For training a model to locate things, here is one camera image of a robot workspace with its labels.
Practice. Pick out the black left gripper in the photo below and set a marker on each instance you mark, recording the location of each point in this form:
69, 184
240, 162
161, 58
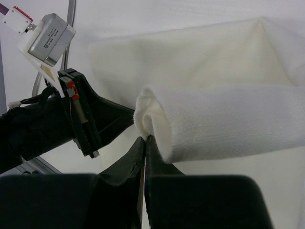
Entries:
93, 122

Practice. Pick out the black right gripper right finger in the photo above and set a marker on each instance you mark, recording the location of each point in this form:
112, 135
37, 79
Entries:
155, 166

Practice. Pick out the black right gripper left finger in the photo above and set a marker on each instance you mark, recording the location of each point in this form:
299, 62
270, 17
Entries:
122, 197

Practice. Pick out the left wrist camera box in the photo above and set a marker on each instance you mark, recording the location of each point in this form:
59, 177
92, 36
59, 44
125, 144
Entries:
43, 42

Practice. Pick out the white cloth napkin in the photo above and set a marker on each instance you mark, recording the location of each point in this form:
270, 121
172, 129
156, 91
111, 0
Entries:
222, 98

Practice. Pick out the aluminium right side rail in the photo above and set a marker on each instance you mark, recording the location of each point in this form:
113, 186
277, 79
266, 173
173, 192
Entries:
36, 165

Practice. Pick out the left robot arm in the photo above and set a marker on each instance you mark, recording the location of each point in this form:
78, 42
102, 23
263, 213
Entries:
49, 120

